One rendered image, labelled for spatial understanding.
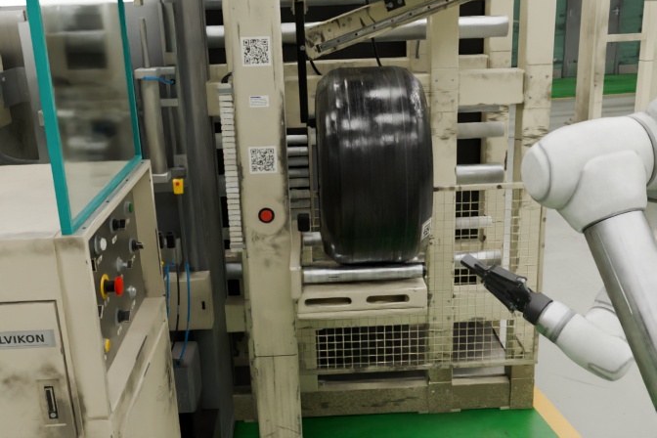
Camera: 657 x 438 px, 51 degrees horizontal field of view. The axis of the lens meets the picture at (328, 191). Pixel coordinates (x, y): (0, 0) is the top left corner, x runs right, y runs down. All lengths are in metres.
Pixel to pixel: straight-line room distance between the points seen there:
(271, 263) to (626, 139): 1.10
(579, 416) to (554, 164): 1.98
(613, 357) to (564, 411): 1.41
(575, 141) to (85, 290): 0.88
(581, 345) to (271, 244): 0.86
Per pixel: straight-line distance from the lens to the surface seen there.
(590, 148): 1.20
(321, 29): 2.24
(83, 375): 1.41
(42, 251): 1.32
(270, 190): 1.92
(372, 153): 1.72
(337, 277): 1.93
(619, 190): 1.20
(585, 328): 1.69
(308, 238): 2.18
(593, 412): 3.09
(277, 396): 2.20
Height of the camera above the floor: 1.68
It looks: 17 degrees down
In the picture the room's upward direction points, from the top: 2 degrees counter-clockwise
